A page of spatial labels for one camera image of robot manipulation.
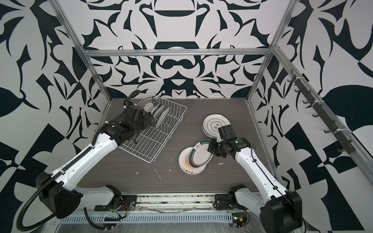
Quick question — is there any green cloud pattern plate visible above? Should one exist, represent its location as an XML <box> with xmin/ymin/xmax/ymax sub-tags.
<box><xmin>203</xmin><ymin>114</ymin><xmax>231</xmax><ymax>136</ymax></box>
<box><xmin>155</xmin><ymin>107</ymin><xmax>171</xmax><ymax>129</ymax></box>

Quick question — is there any orange sunburst pattern plate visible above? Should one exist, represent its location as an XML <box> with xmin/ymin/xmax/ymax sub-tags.
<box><xmin>178</xmin><ymin>147</ymin><xmax>207</xmax><ymax>176</ymax></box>

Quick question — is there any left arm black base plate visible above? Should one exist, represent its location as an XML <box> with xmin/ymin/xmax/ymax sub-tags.
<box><xmin>94</xmin><ymin>195</ymin><xmax>137</xmax><ymax>212</ymax></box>

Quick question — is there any aluminium cage frame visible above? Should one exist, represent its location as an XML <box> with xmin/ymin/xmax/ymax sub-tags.
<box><xmin>48</xmin><ymin>0</ymin><xmax>373</xmax><ymax>187</ymax></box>

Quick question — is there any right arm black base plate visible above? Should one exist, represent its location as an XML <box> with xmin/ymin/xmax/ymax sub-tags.
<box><xmin>213</xmin><ymin>192</ymin><xmax>241</xmax><ymax>210</ymax></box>

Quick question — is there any black wall hook rail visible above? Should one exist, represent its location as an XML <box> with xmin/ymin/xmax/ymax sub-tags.
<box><xmin>288</xmin><ymin>71</ymin><xmax>356</xmax><ymax>154</ymax></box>

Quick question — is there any white wire dish rack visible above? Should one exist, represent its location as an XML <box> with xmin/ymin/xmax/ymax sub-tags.
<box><xmin>119</xmin><ymin>94</ymin><xmax>187</xmax><ymax>163</ymax></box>

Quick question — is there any white slotted cable duct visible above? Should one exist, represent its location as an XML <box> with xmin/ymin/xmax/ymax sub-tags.
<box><xmin>58</xmin><ymin>212</ymin><xmax>234</xmax><ymax>224</ymax></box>

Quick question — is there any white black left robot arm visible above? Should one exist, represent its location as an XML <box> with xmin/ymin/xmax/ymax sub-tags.
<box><xmin>36</xmin><ymin>90</ymin><xmax>155</xmax><ymax>219</ymax></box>

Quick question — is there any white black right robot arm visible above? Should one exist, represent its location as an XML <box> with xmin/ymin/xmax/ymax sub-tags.
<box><xmin>208</xmin><ymin>125</ymin><xmax>304</xmax><ymax>233</ymax></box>

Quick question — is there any green banner rim plate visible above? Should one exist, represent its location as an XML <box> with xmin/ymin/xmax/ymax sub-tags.
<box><xmin>138</xmin><ymin>97</ymin><xmax>157</xmax><ymax>112</ymax></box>

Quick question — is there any stack of unloaded plates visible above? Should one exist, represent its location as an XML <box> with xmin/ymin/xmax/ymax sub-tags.
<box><xmin>202</xmin><ymin>126</ymin><xmax>219</xmax><ymax>139</ymax></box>

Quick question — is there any black corrugated cable conduit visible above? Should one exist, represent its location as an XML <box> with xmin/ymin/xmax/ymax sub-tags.
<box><xmin>16</xmin><ymin>180</ymin><xmax>117</xmax><ymax>232</ymax></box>

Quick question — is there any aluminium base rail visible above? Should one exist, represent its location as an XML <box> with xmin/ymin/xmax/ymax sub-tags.
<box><xmin>49</xmin><ymin>192</ymin><xmax>299</xmax><ymax>215</ymax></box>

